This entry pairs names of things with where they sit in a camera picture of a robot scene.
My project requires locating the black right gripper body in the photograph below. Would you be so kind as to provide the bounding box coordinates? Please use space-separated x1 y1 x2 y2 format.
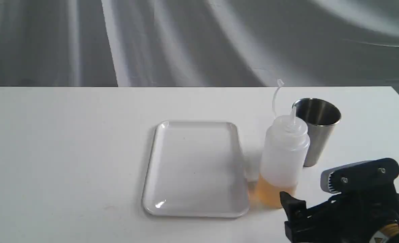
284 184 399 243

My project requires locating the clear plastic squeeze bottle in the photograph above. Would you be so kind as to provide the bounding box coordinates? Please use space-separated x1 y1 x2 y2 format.
253 79 310 209

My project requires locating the stainless steel cup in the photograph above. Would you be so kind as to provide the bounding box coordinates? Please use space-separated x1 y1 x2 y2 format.
292 98 342 167

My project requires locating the white plastic tray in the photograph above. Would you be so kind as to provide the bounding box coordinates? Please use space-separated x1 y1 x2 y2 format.
141 120 250 218

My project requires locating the grey fabric backdrop curtain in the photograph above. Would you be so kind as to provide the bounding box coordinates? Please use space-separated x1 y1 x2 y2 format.
0 0 399 94

